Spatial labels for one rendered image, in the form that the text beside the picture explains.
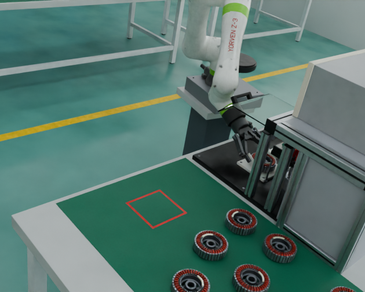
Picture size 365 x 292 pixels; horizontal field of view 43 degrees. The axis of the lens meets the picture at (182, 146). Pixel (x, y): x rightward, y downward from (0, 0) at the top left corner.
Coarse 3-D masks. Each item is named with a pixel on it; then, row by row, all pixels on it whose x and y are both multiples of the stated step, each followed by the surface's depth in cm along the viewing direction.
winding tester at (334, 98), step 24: (312, 72) 154; (336, 72) 149; (360, 72) 153; (312, 96) 156; (336, 96) 149; (360, 96) 143; (312, 120) 158; (336, 120) 151; (360, 120) 145; (360, 144) 147
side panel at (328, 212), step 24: (312, 168) 151; (288, 192) 160; (312, 192) 153; (336, 192) 146; (360, 192) 140; (288, 216) 164; (312, 216) 156; (336, 216) 149; (360, 216) 141; (312, 240) 158; (336, 240) 151; (336, 264) 152
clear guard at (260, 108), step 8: (264, 96) 187; (272, 96) 188; (232, 104) 176; (240, 104) 177; (248, 104) 178; (256, 104) 179; (264, 104) 180; (272, 104) 181; (280, 104) 183; (288, 104) 184; (248, 112) 172; (256, 112) 173; (264, 112) 174; (272, 112) 175; (280, 112) 176; (256, 120) 168; (264, 120) 168
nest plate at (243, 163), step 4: (240, 160) 196; (244, 160) 196; (240, 164) 194; (244, 164) 194; (248, 164) 195; (276, 164) 198; (244, 168) 193; (248, 168) 192; (264, 172) 191; (272, 172) 192; (260, 176) 188; (264, 176) 188; (268, 176) 189; (272, 176) 190; (264, 180) 187
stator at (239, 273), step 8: (248, 264) 144; (240, 272) 140; (248, 272) 143; (256, 272) 142; (264, 272) 142; (232, 280) 140; (240, 280) 138; (248, 280) 139; (256, 280) 140; (264, 280) 139; (240, 288) 136; (248, 288) 135; (256, 288) 136; (264, 288) 136
